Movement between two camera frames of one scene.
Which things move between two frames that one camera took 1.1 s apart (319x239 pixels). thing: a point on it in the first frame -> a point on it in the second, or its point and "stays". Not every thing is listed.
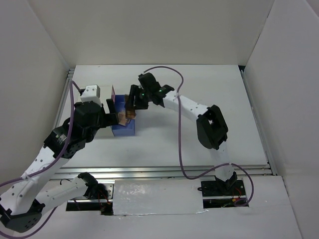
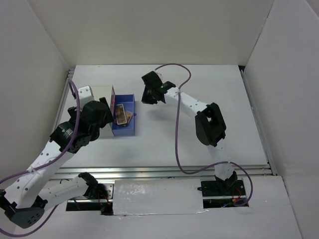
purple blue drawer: x=119 y=130 stays
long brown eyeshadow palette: x=130 y=111 -> x=121 y=118
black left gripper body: x=90 y=135 stays
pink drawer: x=113 y=95 stays
